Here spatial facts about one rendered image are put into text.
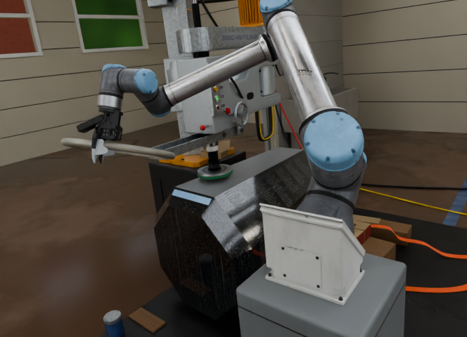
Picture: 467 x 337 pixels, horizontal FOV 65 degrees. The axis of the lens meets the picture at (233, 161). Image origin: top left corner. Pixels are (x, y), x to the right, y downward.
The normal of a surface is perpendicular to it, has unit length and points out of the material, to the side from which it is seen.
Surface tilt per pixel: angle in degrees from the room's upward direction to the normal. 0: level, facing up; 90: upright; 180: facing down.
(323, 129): 51
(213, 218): 59
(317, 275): 90
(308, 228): 90
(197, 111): 90
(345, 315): 0
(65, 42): 90
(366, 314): 0
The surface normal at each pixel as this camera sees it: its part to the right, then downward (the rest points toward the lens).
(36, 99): 0.77, 0.11
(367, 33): -0.63, 0.28
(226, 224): -0.12, -0.25
